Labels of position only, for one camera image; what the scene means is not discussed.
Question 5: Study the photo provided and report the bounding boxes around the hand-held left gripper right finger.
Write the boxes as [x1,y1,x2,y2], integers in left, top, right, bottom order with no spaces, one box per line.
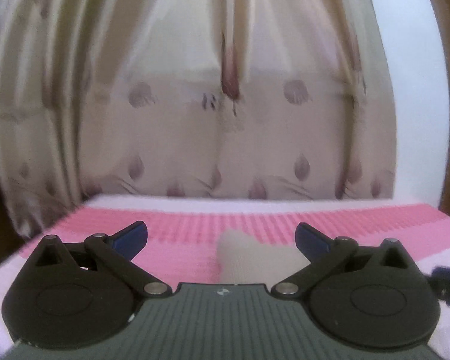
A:
[272,222,421,298]

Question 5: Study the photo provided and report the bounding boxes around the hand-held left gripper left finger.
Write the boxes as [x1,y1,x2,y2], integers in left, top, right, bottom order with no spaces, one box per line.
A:
[34,221,173,299]

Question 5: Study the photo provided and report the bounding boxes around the beige knit sweater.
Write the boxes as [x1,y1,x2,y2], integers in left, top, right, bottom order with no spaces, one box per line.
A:
[214,229,310,285]

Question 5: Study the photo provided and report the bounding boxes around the pink checked bed sheet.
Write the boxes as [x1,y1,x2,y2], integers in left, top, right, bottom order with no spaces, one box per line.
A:
[0,194,450,360]

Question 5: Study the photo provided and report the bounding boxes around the beige leaf-print curtain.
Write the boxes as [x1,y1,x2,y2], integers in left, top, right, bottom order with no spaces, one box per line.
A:
[0,0,398,239]

